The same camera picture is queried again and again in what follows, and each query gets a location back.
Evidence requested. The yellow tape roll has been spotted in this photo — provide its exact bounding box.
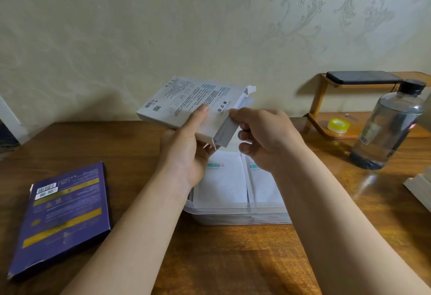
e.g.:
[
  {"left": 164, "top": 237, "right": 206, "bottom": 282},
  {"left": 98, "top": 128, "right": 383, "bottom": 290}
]
[{"left": 327, "top": 118, "right": 350, "bottom": 134}]

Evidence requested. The black smartphone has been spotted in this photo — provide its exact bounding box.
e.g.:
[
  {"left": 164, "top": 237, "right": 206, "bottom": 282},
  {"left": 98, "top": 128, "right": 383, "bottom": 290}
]
[{"left": 325, "top": 71, "right": 404, "bottom": 86}]

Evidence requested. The clear plastic container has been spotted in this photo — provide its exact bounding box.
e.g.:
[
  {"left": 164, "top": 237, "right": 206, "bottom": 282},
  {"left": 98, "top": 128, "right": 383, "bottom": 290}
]
[{"left": 183, "top": 143, "right": 292, "bottom": 226}]

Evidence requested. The stack of white boxes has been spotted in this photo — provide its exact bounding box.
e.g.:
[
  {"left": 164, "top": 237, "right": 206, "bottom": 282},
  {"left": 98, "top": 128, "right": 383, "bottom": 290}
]
[{"left": 403, "top": 165, "right": 431, "bottom": 213}]

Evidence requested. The person's right hand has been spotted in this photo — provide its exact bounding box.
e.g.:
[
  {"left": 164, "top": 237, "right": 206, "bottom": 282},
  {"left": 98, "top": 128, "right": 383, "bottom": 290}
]
[{"left": 229, "top": 107, "right": 307, "bottom": 174}]

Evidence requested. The purple box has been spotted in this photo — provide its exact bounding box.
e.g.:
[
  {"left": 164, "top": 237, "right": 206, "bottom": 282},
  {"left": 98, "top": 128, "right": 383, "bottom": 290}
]
[{"left": 7, "top": 161, "right": 112, "bottom": 279}]

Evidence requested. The person's left hand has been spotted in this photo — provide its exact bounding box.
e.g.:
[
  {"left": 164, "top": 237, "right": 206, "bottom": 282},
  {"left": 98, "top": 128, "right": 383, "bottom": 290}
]
[{"left": 157, "top": 104, "right": 220, "bottom": 190}]

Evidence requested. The white box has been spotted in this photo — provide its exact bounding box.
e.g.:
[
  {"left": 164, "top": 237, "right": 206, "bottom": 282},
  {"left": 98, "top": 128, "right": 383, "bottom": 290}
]
[{"left": 136, "top": 75, "right": 256, "bottom": 149}]

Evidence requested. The dark blue bundle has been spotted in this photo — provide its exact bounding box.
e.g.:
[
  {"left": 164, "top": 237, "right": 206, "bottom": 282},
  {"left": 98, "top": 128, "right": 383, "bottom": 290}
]
[{"left": 0, "top": 121, "right": 19, "bottom": 149}]

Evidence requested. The white bookshelf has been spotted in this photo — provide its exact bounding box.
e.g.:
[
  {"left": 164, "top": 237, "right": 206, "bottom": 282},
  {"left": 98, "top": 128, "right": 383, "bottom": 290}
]
[{"left": 0, "top": 94, "right": 29, "bottom": 146}]

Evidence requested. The small wooden desk shelf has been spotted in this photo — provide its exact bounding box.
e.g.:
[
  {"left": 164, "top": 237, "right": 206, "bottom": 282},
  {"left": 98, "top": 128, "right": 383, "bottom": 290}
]
[{"left": 306, "top": 72, "right": 431, "bottom": 141}]

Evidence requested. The person's left forearm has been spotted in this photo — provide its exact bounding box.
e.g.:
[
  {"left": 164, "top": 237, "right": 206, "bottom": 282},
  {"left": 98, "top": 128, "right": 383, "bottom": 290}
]
[{"left": 60, "top": 170, "right": 196, "bottom": 295}]

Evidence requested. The clear bottle with black cap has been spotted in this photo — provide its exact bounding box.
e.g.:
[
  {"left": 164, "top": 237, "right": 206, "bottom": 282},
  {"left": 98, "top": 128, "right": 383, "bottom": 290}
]
[{"left": 349, "top": 78, "right": 427, "bottom": 171}]

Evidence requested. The person's right forearm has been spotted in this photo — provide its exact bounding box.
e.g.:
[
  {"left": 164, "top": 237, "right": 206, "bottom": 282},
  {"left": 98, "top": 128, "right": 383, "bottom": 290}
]
[{"left": 273, "top": 150, "right": 431, "bottom": 295}]

